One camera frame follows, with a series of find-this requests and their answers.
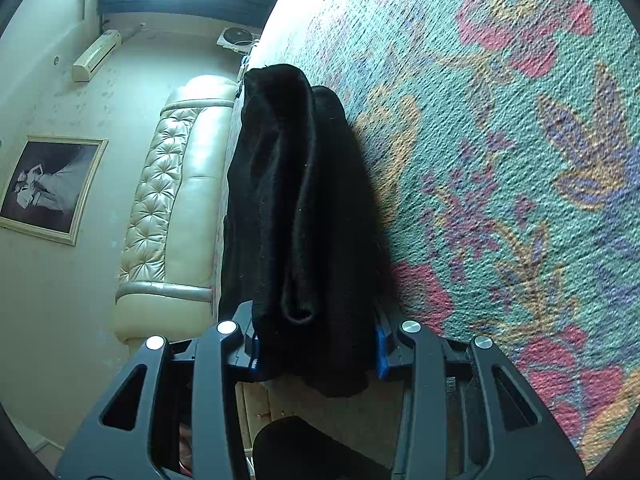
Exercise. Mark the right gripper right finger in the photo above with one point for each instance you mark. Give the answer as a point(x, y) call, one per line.
point(467, 412)

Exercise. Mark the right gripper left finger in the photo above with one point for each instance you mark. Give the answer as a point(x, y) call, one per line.
point(133, 430)

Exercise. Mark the black pants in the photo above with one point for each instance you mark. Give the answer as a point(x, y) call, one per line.
point(303, 242)

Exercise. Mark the cream tufted headboard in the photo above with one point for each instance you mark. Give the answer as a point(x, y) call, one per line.
point(166, 282)

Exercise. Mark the framed wedding photo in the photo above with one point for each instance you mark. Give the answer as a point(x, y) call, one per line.
point(46, 192)

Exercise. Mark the white desk fan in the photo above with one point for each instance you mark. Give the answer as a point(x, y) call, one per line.
point(237, 39)

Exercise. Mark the wall air conditioner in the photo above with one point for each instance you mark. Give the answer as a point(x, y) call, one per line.
point(94, 57)

